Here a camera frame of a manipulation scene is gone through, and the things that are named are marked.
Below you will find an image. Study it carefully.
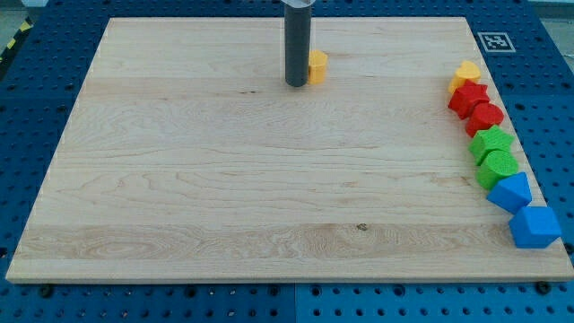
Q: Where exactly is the green star block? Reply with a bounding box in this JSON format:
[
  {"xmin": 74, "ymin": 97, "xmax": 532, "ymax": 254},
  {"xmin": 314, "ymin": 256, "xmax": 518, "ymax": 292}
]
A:
[{"xmin": 468, "ymin": 125, "xmax": 515, "ymax": 166}]

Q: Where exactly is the red star block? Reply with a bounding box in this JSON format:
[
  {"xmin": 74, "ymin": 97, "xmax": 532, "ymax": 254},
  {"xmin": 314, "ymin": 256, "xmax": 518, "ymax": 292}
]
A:
[{"xmin": 448, "ymin": 80, "xmax": 490, "ymax": 119}]

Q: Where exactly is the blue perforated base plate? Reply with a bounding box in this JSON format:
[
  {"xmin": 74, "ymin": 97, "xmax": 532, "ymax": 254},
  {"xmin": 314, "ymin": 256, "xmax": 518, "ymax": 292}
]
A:
[{"xmin": 1, "ymin": 1, "xmax": 573, "ymax": 322}]

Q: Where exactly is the yellow heart block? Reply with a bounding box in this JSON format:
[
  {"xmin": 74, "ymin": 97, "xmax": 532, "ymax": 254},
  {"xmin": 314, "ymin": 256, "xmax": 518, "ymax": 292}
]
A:
[{"xmin": 448, "ymin": 60, "xmax": 482, "ymax": 94}]

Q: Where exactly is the blue cube block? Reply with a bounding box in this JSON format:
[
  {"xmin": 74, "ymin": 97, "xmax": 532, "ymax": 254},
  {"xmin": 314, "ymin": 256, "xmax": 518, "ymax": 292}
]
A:
[{"xmin": 509, "ymin": 206, "xmax": 561, "ymax": 249}]

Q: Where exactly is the yellow hexagon block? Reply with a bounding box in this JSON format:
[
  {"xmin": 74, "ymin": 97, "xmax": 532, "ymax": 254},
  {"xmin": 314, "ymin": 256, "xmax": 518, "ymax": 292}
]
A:
[{"xmin": 308, "ymin": 49, "xmax": 328, "ymax": 84}]

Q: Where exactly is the red cylinder block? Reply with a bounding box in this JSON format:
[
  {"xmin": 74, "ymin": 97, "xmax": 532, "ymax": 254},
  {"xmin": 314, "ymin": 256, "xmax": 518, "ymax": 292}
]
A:
[{"xmin": 465, "ymin": 102, "xmax": 504, "ymax": 137}]

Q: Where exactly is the green cylinder block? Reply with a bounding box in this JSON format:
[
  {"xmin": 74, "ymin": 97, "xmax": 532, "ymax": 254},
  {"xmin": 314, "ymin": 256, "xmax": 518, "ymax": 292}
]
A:
[{"xmin": 476, "ymin": 150, "xmax": 518, "ymax": 190}]

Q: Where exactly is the white fiducial marker tag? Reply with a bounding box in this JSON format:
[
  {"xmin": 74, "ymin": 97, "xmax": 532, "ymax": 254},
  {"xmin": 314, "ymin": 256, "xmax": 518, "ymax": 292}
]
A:
[{"xmin": 478, "ymin": 31, "xmax": 516, "ymax": 53}]

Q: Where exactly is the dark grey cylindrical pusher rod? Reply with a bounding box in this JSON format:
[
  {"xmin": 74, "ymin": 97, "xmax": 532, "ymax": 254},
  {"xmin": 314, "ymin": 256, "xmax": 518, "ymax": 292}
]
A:
[{"xmin": 283, "ymin": 0, "xmax": 312, "ymax": 87}]

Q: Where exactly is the light wooden board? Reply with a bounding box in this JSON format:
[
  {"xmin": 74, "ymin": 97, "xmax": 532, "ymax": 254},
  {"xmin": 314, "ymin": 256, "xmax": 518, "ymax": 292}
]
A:
[{"xmin": 6, "ymin": 17, "xmax": 573, "ymax": 284}]

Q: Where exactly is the blue pentagon block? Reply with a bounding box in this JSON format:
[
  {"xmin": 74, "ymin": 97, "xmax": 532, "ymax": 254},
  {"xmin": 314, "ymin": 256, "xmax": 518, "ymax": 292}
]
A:
[{"xmin": 486, "ymin": 172, "xmax": 533, "ymax": 214}]

